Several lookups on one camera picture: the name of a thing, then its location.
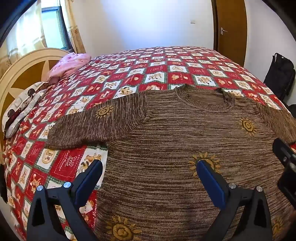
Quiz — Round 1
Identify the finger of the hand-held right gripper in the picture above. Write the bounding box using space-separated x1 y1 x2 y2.
272 138 296 166

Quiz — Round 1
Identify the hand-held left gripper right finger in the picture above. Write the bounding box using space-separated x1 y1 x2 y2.
196 160 278 241

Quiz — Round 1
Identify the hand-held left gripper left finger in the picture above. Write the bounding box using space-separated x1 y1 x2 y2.
26 159 103 241

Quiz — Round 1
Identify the brown knitted sweater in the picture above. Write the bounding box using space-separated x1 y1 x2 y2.
47 84 296 241

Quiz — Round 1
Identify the black suitcase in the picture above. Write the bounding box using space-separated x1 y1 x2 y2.
264 53 296 102

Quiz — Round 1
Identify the patterned white pillow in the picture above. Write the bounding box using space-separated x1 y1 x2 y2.
3 82 50 138

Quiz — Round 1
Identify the pink pillow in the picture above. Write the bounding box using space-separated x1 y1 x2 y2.
47 53 92 83

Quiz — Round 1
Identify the red checked printed blanket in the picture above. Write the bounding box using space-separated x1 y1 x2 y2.
3 46 296 241

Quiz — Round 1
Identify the cream wooden headboard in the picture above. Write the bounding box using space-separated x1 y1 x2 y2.
0 47 71 167

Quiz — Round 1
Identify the brown wooden door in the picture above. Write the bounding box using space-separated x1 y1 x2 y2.
211 0 247 67

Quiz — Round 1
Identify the yellow patterned curtain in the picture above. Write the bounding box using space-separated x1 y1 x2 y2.
59 0 87 54

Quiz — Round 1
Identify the window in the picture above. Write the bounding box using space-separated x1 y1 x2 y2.
41 6 74 51

